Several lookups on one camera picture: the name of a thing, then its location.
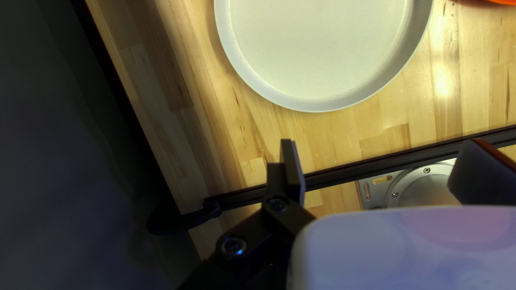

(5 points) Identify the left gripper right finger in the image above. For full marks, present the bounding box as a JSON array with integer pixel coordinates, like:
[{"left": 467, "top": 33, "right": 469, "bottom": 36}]
[{"left": 447, "top": 139, "right": 516, "bottom": 206}]

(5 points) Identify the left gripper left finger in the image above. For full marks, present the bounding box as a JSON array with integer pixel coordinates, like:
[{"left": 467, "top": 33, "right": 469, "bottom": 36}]
[{"left": 177, "top": 139, "right": 317, "bottom": 290}]

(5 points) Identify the pale grey round plate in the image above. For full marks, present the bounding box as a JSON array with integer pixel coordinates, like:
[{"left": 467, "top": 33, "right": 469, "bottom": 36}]
[{"left": 214, "top": 0, "right": 434, "bottom": 113}]

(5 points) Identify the orange round plate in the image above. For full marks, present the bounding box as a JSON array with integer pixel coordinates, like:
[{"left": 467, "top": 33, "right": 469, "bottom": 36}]
[{"left": 451, "top": 0, "right": 516, "bottom": 5}]

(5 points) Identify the black frame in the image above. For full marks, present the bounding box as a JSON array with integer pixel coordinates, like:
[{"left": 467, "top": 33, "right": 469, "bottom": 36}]
[{"left": 146, "top": 125, "right": 516, "bottom": 237}]

